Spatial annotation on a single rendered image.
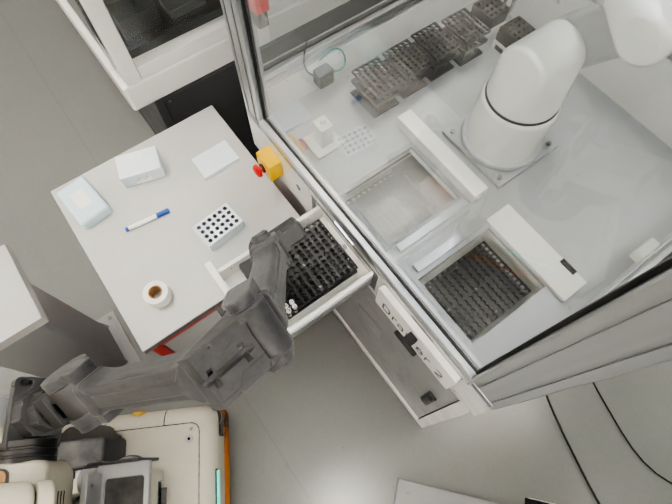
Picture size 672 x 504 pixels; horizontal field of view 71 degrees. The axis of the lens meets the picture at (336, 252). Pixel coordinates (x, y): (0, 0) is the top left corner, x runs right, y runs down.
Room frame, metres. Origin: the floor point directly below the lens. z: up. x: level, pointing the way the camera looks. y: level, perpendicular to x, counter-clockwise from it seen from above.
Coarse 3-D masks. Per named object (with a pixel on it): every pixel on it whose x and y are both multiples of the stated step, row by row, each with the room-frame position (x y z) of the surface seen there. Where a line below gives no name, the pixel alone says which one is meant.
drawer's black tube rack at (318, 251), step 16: (320, 224) 0.58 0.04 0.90; (304, 240) 0.53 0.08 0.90; (320, 240) 0.53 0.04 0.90; (336, 240) 0.53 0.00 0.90; (304, 256) 0.49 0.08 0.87; (320, 256) 0.48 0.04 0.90; (336, 256) 0.48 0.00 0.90; (288, 272) 0.45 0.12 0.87; (304, 272) 0.44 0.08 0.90; (320, 272) 0.44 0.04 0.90; (336, 272) 0.44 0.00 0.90; (352, 272) 0.45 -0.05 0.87; (288, 288) 0.39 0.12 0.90; (304, 288) 0.39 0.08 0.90; (320, 288) 0.39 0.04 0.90; (304, 304) 0.35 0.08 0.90
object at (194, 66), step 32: (96, 0) 1.05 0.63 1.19; (96, 32) 1.24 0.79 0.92; (224, 32) 1.24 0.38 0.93; (128, 64) 1.05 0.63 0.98; (160, 64) 1.10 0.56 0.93; (192, 64) 1.16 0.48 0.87; (224, 64) 1.22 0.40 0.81; (128, 96) 1.02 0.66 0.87; (160, 96) 1.07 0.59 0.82; (192, 96) 1.16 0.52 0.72; (224, 96) 1.23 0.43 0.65; (160, 128) 1.25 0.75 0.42; (256, 160) 1.27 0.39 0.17
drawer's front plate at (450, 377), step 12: (384, 288) 0.39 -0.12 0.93; (384, 300) 0.37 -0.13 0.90; (396, 300) 0.36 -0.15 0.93; (384, 312) 0.36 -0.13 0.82; (396, 312) 0.33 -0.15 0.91; (396, 324) 0.32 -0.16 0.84; (408, 324) 0.30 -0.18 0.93; (420, 336) 0.27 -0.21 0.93; (420, 348) 0.25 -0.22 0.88; (432, 348) 0.24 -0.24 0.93; (432, 360) 0.22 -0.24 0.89; (444, 360) 0.21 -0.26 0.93; (432, 372) 0.20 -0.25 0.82; (444, 372) 0.19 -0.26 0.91; (456, 372) 0.19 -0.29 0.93; (444, 384) 0.17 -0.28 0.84
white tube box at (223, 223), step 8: (224, 208) 0.68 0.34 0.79; (208, 216) 0.64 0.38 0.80; (216, 216) 0.65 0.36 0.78; (224, 216) 0.65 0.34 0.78; (232, 216) 0.65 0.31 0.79; (200, 224) 0.62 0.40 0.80; (208, 224) 0.62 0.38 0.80; (216, 224) 0.62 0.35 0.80; (224, 224) 0.62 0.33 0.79; (232, 224) 0.62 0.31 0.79; (240, 224) 0.62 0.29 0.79; (200, 232) 0.59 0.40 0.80; (208, 232) 0.59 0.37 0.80; (216, 232) 0.59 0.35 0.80; (224, 232) 0.59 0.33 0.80; (232, 232) 0.60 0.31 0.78; (208, 240) 0.57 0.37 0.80; (216, 240) 0.57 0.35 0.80; (224, 240) 0.58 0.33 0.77; (216, 248) 0.56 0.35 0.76
